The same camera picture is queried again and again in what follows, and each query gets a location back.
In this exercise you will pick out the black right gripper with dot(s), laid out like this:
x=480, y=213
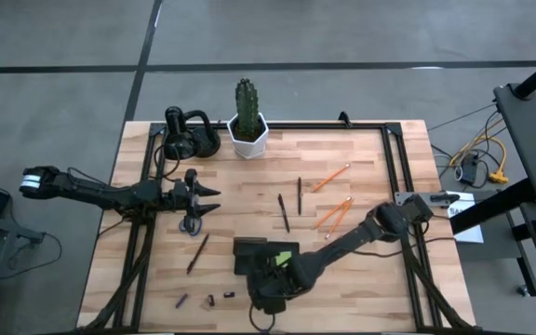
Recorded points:
x=272, y=288

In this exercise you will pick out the desk caster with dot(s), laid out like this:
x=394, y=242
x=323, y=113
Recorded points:
x=523, y=290

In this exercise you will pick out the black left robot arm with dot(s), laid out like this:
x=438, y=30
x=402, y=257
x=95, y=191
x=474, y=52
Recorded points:
x=91, y=193

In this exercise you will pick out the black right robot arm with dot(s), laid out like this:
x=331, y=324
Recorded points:
x=342, y=244

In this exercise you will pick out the black pen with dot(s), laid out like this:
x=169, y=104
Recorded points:
x=299, y=195
x=284, y=213

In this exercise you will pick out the black aluminium table frame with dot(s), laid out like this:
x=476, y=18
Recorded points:
x=305, y=125

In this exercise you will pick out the grey side desk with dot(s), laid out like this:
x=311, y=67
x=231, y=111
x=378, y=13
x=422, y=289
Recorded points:
x=533, y=139

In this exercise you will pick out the white paper sheet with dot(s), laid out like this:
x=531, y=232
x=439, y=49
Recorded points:
x=473, y=235

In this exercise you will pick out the black mesh desk organizer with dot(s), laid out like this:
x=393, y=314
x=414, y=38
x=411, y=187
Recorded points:
x=242, y=246

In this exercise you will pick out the black desk lamp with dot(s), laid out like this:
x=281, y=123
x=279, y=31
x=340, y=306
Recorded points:
x=179, y=144

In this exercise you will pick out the green cactus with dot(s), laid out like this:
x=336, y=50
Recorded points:
x=247, y=107

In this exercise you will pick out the dark slim pen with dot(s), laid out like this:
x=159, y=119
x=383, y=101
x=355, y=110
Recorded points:
x=197, y=254

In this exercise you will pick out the black desk frame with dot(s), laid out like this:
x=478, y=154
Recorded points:
x=491, y=205

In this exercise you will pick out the white hexagonal plant pot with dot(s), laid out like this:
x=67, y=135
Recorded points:
x=249, y=148

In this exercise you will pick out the black power brick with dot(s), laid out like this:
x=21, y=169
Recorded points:
x=470, y=168

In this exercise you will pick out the grey metal stand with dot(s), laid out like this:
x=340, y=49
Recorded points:
x=17, y=231

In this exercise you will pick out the green sticky note pad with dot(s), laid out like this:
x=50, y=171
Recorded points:
x=284, y=258

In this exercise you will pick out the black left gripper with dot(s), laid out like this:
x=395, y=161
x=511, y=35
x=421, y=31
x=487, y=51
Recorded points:
x=189, y=197

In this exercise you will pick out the black clamp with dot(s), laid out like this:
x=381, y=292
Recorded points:
x=344, y=118

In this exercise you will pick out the small black binder clip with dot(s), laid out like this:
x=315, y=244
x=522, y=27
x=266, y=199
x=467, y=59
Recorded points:
x=210, y=301
x=229, y=294

